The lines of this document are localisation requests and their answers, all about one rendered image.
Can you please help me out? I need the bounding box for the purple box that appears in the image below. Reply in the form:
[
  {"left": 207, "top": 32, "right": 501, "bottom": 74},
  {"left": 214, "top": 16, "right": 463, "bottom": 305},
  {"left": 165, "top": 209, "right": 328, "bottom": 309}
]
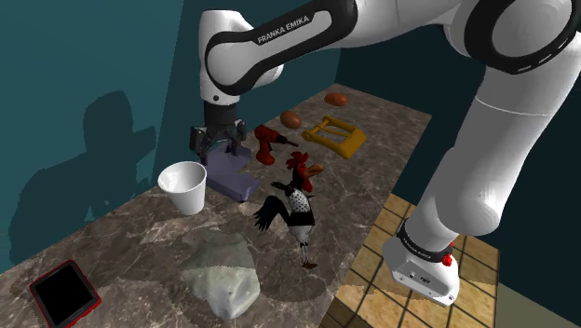
[{"left": 199, "top": 139, "right": 263, "bottom": 204}]

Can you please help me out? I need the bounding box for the brown egg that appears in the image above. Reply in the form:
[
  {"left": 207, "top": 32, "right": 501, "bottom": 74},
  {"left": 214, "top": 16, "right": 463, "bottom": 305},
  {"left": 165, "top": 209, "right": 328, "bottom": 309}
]
[{"left": 279, "top": 110, "right": 304, "bottom": 130}]

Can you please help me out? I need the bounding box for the white paper cup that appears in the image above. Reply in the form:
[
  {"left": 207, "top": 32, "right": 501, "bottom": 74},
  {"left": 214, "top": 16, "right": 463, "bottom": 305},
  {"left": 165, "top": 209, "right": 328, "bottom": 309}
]
[{"left": 156, "top": 160, "right": 209, "bottom": 217}]

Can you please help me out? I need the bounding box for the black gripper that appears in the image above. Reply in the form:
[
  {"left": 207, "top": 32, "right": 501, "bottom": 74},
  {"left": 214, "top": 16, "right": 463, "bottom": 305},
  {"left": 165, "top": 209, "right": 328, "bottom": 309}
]
[{"left": 190, "top": 101, "right": 249, "bottom": 158}]

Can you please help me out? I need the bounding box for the yellow frame clamp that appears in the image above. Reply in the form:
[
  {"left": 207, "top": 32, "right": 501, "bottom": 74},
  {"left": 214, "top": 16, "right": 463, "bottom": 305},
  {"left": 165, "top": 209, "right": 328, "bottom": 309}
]
[{"left": 301, "top": 115, "right": 368, "bottom": 160}]

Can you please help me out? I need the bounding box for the red power drill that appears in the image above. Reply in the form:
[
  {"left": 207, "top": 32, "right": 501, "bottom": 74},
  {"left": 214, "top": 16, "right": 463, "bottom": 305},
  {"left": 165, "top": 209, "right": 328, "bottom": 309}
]
[{"left": 253, "top": 124, "right": 300, "bottom": 166}]

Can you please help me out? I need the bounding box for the black tablet in red case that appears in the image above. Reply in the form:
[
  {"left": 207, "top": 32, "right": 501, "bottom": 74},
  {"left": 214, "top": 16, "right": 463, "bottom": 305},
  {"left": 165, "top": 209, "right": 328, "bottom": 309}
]
[{"left": 28, "top": 259, "right": 102, "bottom": 328}]

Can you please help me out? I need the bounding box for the tan tiled robot stand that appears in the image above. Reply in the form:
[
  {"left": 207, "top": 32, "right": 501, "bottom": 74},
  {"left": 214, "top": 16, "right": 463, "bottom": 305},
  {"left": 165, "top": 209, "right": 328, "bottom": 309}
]
[{"left": 318, "top": 192, "right": 500, "bottom": 328}]

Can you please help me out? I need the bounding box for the black rooster figure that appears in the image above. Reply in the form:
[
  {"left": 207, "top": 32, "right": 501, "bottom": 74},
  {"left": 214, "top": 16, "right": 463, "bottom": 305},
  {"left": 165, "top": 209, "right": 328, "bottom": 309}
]
[{"left": 252, "top": 150, "right": 325, "bottom": 270}]

